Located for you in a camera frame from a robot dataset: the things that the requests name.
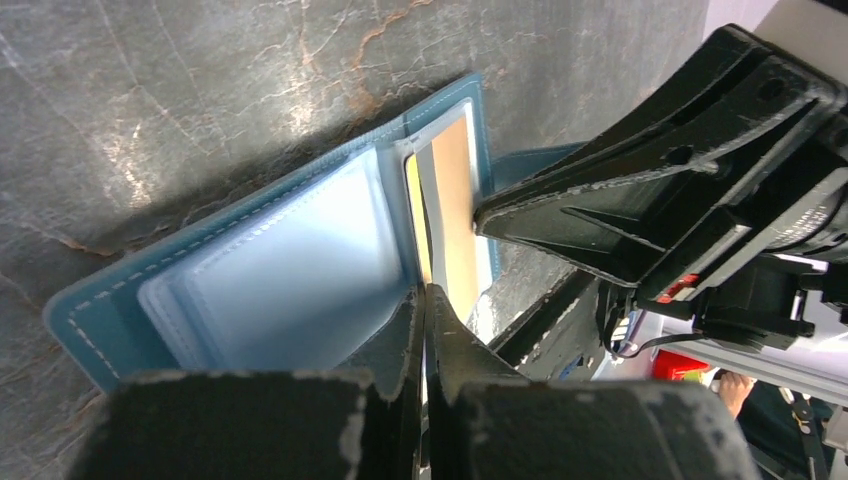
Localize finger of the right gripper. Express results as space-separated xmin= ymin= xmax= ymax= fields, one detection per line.
xmin=475 ymin=99 xmax=847 ymax=292
xmin=533 ymin=23 xmax=815 ymax=179

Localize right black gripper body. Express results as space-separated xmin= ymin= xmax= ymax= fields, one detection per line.
xmin=635 ymin=119 xmax=847 ymax=352

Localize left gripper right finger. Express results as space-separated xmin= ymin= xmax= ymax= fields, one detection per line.
xmin=425 ymin=285 xmax=759 ymax=479

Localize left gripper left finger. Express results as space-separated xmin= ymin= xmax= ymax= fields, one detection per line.
xmin=69 ymin=286 xmax=424 ymax=479

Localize blue card holder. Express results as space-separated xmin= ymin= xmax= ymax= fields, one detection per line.
xmin=43 ymin=74 xmax=574 ymax=391

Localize gold striped card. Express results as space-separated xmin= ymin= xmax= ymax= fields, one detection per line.
xmin=404 ymin=114 xmax=482 ymax=321

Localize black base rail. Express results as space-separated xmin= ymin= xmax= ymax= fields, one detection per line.
xmin=489 ymin=271 xmax=603 ymax=380

